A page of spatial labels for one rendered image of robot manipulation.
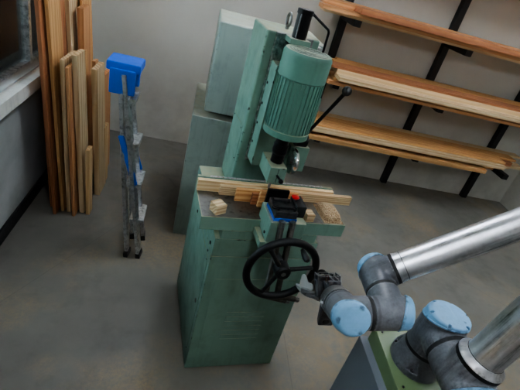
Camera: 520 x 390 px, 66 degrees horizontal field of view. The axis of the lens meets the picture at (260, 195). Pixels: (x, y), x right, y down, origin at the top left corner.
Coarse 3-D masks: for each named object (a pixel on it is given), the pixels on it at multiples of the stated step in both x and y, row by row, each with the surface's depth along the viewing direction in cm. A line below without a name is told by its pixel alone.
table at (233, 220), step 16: (208, 192) 161; (208, 208) 151; (240, 208) 157; (256, 208) 160; (208, 224) 149; (224, 224) 151; (240, 224) 152; (256, 224) 154; (320, 224) 162; (336, 224) 164; (256, 240) 150
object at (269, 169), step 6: (264, 156) 164; (270, 156) 163; (264, 162) 163; (270, 162) 158; (282, 162) 161; (264, 168) 163; (270, 168) 156; (276, 168) 156; (282, 168) 157; (264, 174) 162; (270, 174) 157; (276, 174) 158; (282, 174) 158; (270, 180) 158; (276, 180) 159
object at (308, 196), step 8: (224, 184) 162; (224, 192) 161; (232, 192) 162; (296, 192) 171; (304, 192) 172; (304, 200) 173; (312, 200) 174; (320, 200) 175; (328, 200) 176; (336, 200) 177; (344, 200) 178
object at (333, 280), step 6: (318, 276) 122; (324, 276) 122; (330, 276) 122; (336, 276) 123; (318, 282) 122; (324, 282) 121; (330, 282) 117; (336, 282) 117; (318, 288) 123; (324, 288) 123; (318, 294) 123; (318, 300) 123
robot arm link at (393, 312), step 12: (372, 288) 110; (384, 288) 108; (396, 288) 109; (372, 300) 104; (384, 300) 104; (396, 300) 104; (408, 300) 105; (372, 312) 102; (384, 312) 102; (396, 312) 102; (408, 312) 103; (372, 324) 102; (384, 324) 102; (396, 324) 102; (408, 324) 103
